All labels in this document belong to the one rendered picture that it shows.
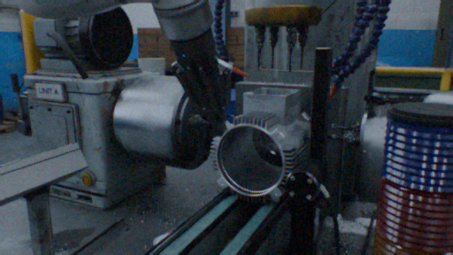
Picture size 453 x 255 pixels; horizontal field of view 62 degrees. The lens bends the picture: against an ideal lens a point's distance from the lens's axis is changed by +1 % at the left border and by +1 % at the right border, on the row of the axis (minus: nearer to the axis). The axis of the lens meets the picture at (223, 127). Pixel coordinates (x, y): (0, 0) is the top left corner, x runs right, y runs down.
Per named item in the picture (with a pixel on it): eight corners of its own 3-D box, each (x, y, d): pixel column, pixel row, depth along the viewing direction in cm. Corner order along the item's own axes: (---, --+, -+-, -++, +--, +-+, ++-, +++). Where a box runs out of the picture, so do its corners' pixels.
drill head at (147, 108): (135, 142, 128) (131, 69, 122) (231, 158, 112) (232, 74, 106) (78, 164, 106) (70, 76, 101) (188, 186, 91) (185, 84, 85)
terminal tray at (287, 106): (260, 114, 96) (261, 87, 95) (301, 119, 92) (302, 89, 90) (241, 124, 86) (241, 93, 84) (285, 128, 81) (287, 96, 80)
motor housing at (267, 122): (245, 167, 102) (246, 99, 97) (314, 180, 93) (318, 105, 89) (209, 194, 85) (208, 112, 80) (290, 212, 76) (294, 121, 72)
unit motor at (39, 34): (72, 127, 136) (60, 6, 126) (145, 138, 122) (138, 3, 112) (4, 145, 114) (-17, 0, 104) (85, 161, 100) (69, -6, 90)
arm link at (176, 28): (169, -13, 64) (179, 19, 68) (141, 11, 59) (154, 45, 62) (215, -17, 60) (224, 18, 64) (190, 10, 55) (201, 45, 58)
